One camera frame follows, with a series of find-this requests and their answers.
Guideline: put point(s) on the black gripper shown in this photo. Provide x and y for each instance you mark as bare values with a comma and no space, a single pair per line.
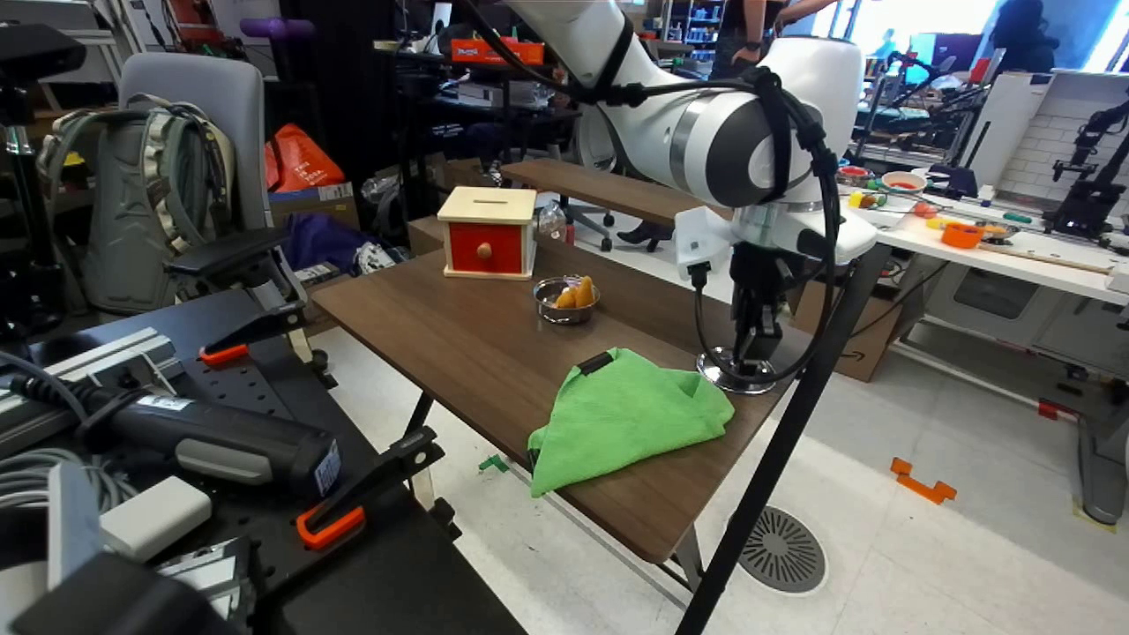
760,284

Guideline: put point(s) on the small black robot arm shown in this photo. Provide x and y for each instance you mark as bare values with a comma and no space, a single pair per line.
1090,187

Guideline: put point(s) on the cardboard box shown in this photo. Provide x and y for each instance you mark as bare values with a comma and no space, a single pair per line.
871,341

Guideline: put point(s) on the green microfibre cloth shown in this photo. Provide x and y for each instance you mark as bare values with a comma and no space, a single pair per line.
622,419

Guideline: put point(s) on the orange toy food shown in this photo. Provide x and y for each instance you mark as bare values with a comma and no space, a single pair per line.
576,294

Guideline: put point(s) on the round floor drain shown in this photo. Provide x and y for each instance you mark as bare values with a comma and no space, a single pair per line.
783,553

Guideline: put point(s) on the small orange bowl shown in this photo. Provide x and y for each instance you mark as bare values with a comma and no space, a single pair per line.
544,309

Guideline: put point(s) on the long brown bench table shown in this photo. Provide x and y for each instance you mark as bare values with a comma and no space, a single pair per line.
587,187

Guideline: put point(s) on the orange cup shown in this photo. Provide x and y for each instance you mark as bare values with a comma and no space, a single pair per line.
963,235

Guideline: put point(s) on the brown wood-top table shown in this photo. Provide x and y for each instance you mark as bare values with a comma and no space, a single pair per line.
472,341

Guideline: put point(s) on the wooden box with red drawer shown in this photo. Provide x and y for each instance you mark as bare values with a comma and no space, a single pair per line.
489,249

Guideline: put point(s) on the white work table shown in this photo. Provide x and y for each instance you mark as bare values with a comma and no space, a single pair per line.
1037,264

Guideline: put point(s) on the white display board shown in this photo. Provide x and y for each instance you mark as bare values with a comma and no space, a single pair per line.
1037,128

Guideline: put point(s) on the orange red storage box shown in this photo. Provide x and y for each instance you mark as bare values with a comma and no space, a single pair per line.
482,49

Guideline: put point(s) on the person in blue top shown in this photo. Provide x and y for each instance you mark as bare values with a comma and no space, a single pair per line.
1030,38

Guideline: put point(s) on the black perforated platform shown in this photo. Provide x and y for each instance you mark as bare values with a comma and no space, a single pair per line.
390,588

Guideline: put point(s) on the purple fabric bag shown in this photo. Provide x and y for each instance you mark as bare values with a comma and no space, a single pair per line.
320,242

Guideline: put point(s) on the black clamp with orange grip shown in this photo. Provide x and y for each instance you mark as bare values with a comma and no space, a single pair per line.
331,529
225,355

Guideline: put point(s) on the orange bag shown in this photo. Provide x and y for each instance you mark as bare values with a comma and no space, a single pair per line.
303,162

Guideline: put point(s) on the black handheld device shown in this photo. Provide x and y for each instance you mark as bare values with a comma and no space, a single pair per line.
233,441

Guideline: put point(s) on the grey office chair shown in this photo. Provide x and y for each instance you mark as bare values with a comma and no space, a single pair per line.
225,92

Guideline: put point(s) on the white power adapter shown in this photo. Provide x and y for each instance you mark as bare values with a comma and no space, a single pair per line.
153,516

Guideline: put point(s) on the grey backpack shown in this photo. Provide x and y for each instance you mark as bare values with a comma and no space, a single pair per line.
130,224

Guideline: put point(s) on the orange bracket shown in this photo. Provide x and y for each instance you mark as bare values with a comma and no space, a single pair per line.
924,483

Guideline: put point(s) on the silver aluminium rail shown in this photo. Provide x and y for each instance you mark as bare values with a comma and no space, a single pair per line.
106,355

